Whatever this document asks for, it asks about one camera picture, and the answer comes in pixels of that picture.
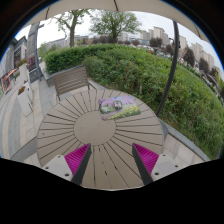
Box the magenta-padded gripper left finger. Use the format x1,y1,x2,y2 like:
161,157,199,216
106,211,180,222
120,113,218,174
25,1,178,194
41,143,93,186

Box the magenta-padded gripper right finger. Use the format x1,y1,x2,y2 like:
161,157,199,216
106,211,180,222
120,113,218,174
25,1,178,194
131,143,184,186

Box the transparent grey computer mouse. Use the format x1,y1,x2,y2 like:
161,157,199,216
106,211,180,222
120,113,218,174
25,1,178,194
112,99,124,110

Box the flower landscape print mouse pad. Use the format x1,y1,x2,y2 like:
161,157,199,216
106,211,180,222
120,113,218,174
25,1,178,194
98,95,142,122

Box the brown slatted outdoor chair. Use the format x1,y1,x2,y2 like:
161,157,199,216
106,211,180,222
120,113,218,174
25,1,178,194
51,64,98,101

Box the green trimmed hedge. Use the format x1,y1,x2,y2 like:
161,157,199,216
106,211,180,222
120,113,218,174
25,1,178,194
43,43,224,160

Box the dark curved parasol pole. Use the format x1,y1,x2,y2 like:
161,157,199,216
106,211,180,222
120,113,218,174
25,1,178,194
155,20,181,117

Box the tall white planter with flowers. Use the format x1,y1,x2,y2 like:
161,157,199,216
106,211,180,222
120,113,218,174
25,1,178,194
17,59,31,85

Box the tall grey sign pillar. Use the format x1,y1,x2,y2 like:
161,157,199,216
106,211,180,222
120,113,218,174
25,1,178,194
26,22,45,84

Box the grey shopfront building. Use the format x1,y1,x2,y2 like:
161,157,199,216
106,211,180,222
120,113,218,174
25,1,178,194
0,35,28,98

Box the sparse-leaved tree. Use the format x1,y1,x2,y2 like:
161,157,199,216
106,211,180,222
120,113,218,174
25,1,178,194
54,9,91,48

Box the distant apartment buildings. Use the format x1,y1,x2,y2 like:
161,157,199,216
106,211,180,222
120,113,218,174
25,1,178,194
139,26,224,81

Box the round bushy tree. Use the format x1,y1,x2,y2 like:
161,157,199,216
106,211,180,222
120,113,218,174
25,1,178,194
89,10,143,44

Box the beige parasol canopy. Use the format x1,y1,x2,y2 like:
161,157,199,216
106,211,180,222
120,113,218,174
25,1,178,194
36,0,211,43

